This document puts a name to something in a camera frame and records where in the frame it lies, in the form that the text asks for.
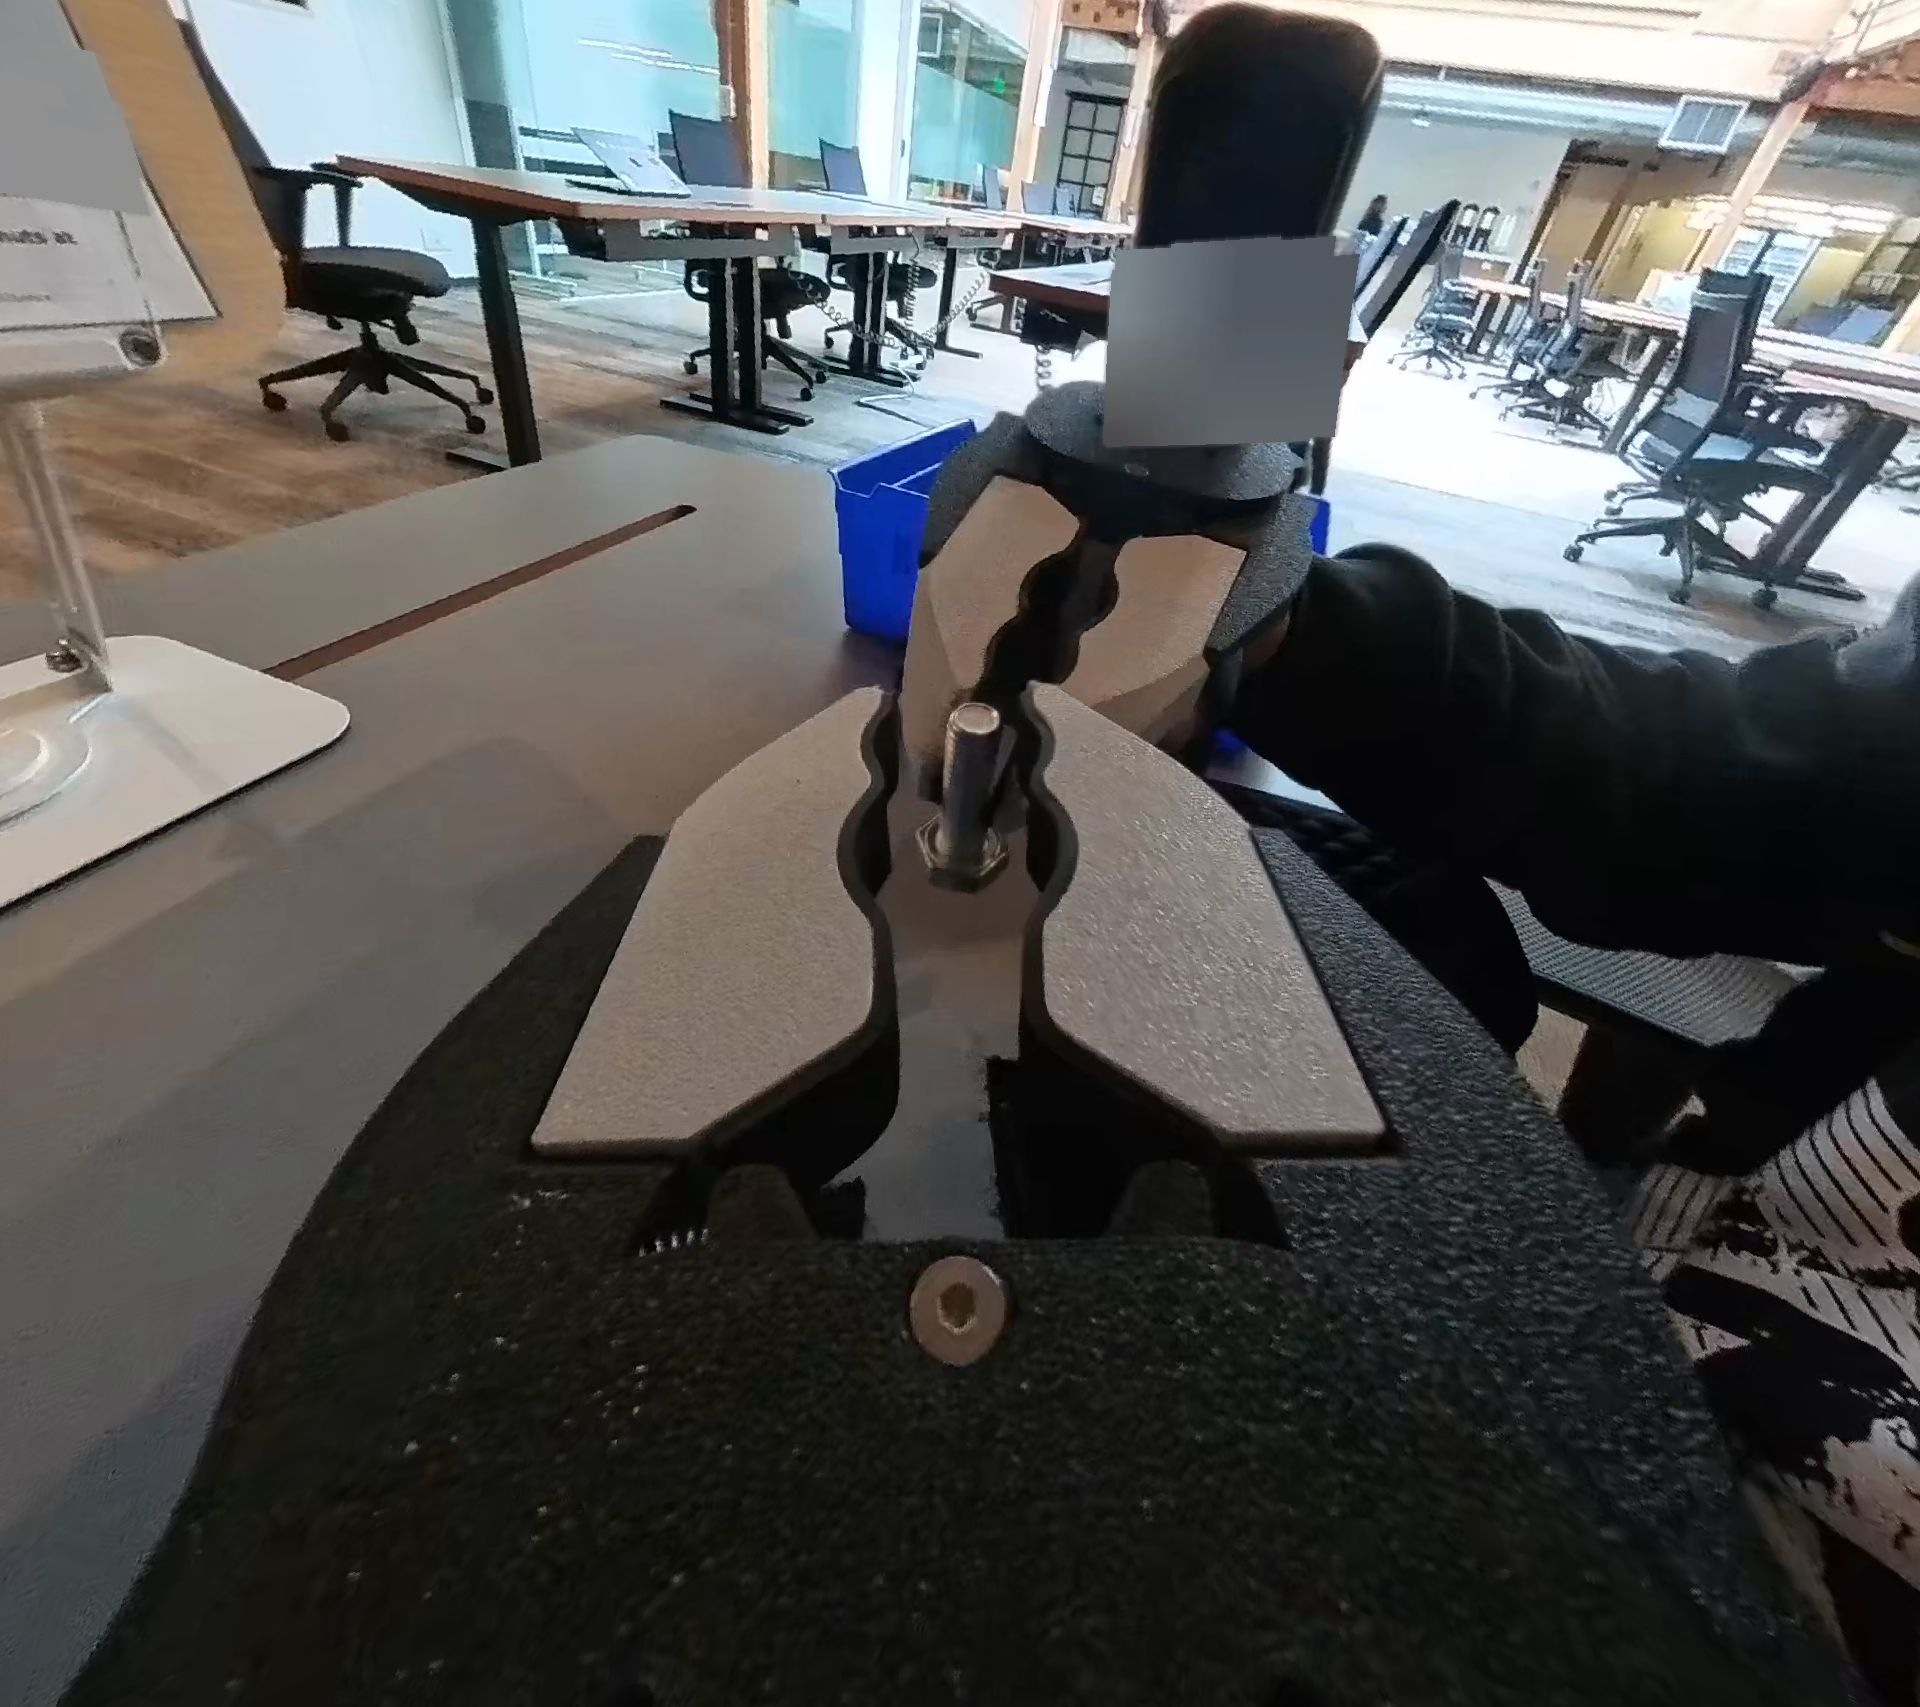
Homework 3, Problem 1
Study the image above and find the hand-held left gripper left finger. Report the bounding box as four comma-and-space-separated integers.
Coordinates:
528, 684, 906, 1162

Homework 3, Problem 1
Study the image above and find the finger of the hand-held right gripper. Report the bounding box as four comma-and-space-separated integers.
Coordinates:
1003, 532, 1260, 776
895, 478, 1086, 780

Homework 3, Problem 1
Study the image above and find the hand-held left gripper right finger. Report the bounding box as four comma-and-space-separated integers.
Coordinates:
1016, 680, 1391, 1158

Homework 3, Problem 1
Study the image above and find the blue plastic bin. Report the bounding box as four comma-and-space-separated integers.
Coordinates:
828, 418, 1332, 772

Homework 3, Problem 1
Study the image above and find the steel hex bolt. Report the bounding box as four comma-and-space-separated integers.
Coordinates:
914, 702, 1013, 894

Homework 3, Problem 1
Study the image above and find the person's right forearm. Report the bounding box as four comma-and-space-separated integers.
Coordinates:
1221, 544, 1920, 990

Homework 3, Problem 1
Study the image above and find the black padded chair armrest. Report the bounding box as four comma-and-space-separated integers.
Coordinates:
1235, 784, 1540, 1052

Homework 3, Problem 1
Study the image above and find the row of distant office chairs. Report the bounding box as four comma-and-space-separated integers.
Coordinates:
1394, 238, 1599, 438

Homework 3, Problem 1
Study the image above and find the black swivel office chair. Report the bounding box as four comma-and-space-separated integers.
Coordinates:
179, 28, 497, 444
666, 108, 830, 402
816, 138, 961, 390

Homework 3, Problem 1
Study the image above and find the person's black mesh chair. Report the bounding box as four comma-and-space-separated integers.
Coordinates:
1499, 890, 1818, 1162

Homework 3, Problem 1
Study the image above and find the grey open laptop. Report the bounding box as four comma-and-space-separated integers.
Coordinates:
569, 126, 696, 198

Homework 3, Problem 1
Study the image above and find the black mesh swivel chair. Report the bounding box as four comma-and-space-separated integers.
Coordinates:
1562, 268, 1878, 612

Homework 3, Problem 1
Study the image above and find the long wooden office desk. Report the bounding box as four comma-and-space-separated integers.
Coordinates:
336, 152, 1134, 472

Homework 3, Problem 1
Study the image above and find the person's printed black shirt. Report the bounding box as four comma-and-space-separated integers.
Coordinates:
1626, 1078, 1920, 1693

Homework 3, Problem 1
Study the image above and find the printed instruction sheet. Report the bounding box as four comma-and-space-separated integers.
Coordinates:
0, 0, 219, 332

